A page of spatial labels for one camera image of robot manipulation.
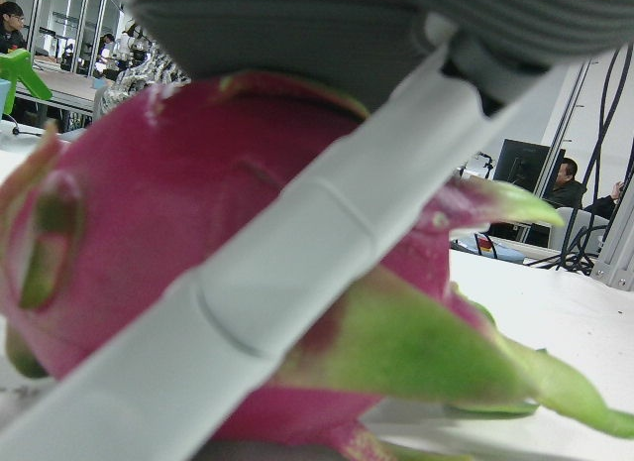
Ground aluminium frame post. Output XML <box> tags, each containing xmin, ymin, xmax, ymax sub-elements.
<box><xmin>588</xmin><ymin>133</ymin><xmax>634</xmax><ymax>289</ymax></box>

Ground green plastic object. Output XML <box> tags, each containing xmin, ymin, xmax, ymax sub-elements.
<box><xmin>0</xmin><ymin>48</ymin><xmax>53</xmax><ymax>121</ymax></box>

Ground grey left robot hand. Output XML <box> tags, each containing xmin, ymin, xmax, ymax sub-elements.
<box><xmin>0</xmin><ymin>0</ymin><xmax>634</xmax><ymax>461</ymax></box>

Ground seated man in dark jacket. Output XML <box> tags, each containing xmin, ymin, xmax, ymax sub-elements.
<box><xmin>543</xmin><ymin>158</ymin><xmax>589</xmax><ymax>210</ymax></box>

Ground black hanging cables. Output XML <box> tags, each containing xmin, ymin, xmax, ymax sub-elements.
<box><xmin>524</xmin><ymin>43</ymin><xmax>634</xmax><ymax>275</ymax></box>

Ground standing person in background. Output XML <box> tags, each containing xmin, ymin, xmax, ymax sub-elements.
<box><xmin>96</xmin><ymin>32</ymin><xmax>118</xmax><ymax>78</ymax></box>

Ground pink dragon fruit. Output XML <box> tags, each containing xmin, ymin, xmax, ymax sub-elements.
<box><xmin>0</xmin><ymin>69</ymin><xmax>634</xmax><ymax>461</ymax></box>

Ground black computer monitor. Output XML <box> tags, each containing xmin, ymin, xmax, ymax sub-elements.
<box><xmin>492</xmin><ymin>138</ymin><xmax>567</xmax><ymax>200</ymax></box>

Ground white office chair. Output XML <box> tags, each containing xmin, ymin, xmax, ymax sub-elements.
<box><xmin>547</xmin><ymin>205</ymin><xmax>611</xmax><ymax>257</ymax></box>

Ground wooden office desk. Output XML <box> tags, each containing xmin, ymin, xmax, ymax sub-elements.
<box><xmin>14</xmin><ymin>66</ymin><xmax>116</xmax><ymax>116</ymax></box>

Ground person with black hair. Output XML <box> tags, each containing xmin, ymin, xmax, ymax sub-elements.
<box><xmin>0</xmin><ymin>0</ymin><xmax>29</xmax><ymax>56</ymax></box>

